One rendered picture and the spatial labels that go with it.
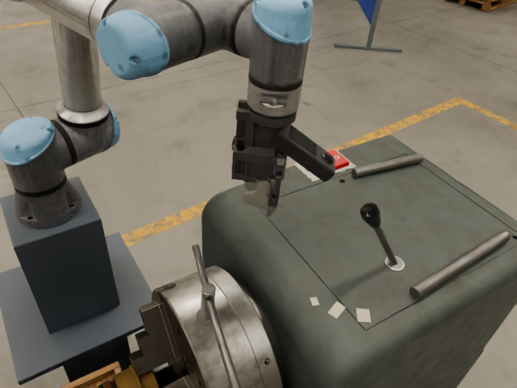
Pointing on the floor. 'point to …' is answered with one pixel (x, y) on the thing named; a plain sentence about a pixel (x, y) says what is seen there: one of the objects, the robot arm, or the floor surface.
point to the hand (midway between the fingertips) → (272, 209)
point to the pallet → (488, 4)
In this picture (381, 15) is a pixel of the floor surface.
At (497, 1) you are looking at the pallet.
